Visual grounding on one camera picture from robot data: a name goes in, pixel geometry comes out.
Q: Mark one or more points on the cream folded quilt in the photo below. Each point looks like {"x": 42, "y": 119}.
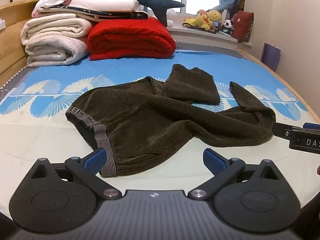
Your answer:
{"x": 55, "y": 40}

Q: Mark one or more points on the purple box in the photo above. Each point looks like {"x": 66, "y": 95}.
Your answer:
{"x": 270, "y": 56}

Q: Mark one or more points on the panda plush toy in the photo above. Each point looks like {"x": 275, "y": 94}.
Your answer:
{"x": 227, "y": 26}

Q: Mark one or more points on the dark brown corduroy pants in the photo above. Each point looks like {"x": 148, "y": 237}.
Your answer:
{"x": 144, "y": 123}

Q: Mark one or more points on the yellow bear plush toys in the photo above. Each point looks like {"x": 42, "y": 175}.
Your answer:
{"x": 205, "y": 21}

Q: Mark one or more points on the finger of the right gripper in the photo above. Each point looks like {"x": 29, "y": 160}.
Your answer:
{"x": 285, "y": 131}
{"x": 309, "y": 125}

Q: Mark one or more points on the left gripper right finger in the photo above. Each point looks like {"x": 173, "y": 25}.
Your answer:
{"x": 249, "y": 197}

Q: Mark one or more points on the white folded bedding stack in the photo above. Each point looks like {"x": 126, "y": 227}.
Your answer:
{"x": 130, "y": 6}

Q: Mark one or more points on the wooden headboard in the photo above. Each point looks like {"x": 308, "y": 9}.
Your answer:
{"x": 13, "y": 57}

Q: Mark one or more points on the red folded blanket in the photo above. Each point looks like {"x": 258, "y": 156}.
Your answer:
{"x": 113, "y": 39}

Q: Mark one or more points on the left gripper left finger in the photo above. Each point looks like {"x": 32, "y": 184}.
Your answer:
{"x": 59, "y": 197}

